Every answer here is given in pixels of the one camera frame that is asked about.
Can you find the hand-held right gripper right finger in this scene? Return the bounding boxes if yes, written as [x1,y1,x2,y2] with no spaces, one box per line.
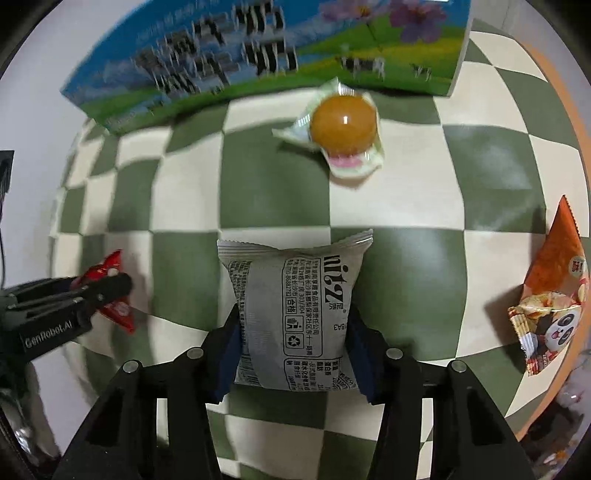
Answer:
[346,307,532,480]

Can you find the orange panda snack packet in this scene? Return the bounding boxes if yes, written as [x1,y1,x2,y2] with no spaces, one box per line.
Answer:
[507,195,591,377]

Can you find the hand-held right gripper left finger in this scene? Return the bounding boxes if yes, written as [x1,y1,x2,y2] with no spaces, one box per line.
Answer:
[52,305,243,480]

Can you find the green white checkered mat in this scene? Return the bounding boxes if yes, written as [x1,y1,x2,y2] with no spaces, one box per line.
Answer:
[48,18,591,480]

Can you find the small red candy wrapper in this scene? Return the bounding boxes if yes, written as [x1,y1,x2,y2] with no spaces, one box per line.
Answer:
[81,249,137,335]

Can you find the packaged brown egg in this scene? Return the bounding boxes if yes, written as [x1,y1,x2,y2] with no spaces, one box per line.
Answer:
[271,78,386,180]

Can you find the grey snack packet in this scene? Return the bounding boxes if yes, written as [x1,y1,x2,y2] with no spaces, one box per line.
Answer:
[217,228,374,393]

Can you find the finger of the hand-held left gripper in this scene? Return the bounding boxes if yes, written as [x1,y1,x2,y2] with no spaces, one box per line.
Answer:
[69,272,134,318]

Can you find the printed cardboard box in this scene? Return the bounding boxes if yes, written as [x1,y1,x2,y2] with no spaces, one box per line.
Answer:
[60,0,472,136]

